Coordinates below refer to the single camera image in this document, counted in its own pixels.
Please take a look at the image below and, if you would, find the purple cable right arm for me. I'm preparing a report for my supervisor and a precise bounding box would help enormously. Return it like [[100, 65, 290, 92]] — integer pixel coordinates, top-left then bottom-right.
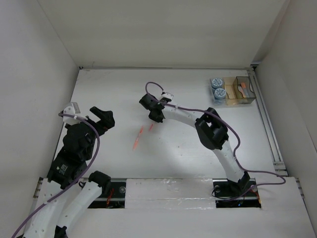
[[145, 81, 287, 201]]

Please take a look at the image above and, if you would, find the orange thin pen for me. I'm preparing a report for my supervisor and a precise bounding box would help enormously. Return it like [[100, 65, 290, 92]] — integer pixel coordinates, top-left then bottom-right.
[[132, 126, 144, 151]]

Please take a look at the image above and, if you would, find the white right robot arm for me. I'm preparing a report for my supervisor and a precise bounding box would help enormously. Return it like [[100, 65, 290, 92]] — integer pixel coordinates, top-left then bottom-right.
[[139, 93, 250, 195]]

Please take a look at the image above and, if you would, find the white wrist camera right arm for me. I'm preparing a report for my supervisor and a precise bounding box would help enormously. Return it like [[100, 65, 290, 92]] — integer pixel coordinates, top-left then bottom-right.
[[161, 92, 173, 100]]

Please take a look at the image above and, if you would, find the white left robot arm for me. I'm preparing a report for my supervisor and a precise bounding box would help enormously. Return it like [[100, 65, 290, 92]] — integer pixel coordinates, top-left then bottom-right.
[[13, 103, 115, 238]]

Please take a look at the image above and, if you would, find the white foam front board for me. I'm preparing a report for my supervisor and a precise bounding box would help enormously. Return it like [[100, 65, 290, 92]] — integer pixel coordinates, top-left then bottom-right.
[[125, 178, 216, 210]]

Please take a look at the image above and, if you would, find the amber plastic container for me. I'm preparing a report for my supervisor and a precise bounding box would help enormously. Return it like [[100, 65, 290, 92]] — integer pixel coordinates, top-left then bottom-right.
[[223, 77, 244, 106]]

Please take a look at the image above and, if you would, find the clear plastic container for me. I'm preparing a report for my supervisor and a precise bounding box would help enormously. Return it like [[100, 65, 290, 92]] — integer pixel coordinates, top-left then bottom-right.
[[210, 78, 227, 105]]

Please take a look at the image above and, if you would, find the grey marker orange cap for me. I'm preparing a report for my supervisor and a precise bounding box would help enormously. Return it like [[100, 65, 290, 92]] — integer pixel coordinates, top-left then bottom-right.
[[241, 82, 250, 98]]

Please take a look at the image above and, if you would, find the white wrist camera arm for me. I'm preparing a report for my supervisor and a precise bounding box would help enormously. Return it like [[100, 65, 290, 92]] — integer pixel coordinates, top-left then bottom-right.
[[161, 92, 173, 100], [60, 102, 81, 125]]

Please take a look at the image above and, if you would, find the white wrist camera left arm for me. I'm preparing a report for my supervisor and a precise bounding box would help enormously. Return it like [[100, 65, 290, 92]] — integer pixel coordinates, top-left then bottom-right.
[[60, 102, 81, 125]]

